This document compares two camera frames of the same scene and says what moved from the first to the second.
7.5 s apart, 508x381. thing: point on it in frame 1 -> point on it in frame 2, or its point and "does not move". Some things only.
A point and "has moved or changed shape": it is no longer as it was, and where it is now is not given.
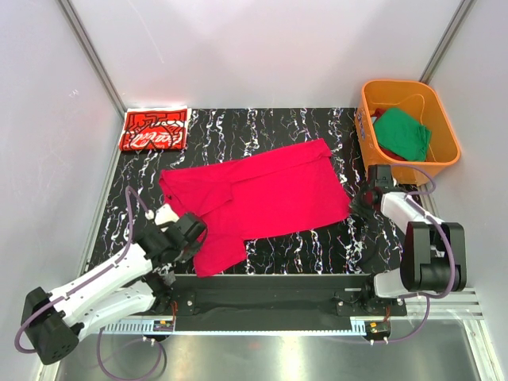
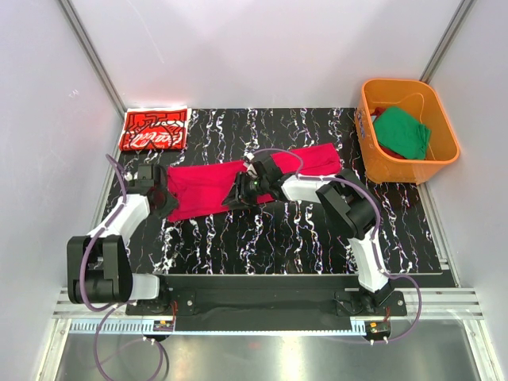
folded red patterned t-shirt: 164,128 does not move
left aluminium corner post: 94,54 does not move
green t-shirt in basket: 398,134 does not move
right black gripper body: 361,202 -> 241,190
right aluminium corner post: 460,15 does not move
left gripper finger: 186,254 -> 171,204
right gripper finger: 361,211 -> 233,199
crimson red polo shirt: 252,197 has moved or changed shape
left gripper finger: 198,228 -> 160,177
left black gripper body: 194,232 -> 163,197
